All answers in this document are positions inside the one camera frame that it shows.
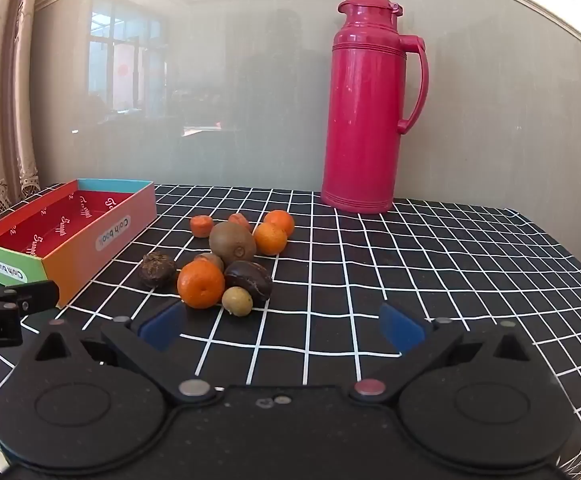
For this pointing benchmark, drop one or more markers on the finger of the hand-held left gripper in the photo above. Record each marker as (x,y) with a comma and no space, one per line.
(30,296)

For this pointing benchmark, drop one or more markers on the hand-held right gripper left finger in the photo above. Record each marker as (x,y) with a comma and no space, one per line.
(163,326)

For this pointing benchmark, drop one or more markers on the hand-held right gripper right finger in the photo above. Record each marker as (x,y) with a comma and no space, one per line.
(400,327)

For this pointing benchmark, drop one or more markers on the wrinkled dark brown fruit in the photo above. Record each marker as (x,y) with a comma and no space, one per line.
(158,270)

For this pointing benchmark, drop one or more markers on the large mandarin orange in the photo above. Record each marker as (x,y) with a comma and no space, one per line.
(201,284)

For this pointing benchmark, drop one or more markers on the small yellow-green fruit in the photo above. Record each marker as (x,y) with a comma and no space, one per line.
(237,301)

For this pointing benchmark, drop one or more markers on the brown orange fruit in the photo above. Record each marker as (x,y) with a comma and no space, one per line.
(212,260)

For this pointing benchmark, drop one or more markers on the dark purple passion fruit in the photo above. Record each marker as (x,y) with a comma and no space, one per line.
(248,280)

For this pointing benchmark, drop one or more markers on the colourful cardboard box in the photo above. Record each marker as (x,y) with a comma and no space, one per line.
(115,230)

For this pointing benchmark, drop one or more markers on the small orange fruit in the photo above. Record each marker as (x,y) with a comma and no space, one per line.
(202,225)
(239,220)

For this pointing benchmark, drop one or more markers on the brown kiwi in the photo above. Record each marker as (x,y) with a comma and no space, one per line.
(232,243)

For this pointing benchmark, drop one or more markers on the black white checked tablecloth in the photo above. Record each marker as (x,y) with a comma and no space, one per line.
(420,270)

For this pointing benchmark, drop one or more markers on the beige lace curtain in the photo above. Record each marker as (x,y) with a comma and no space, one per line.
(5,110)

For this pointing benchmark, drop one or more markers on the red thermos jug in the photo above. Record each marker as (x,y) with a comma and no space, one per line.
(360,110)

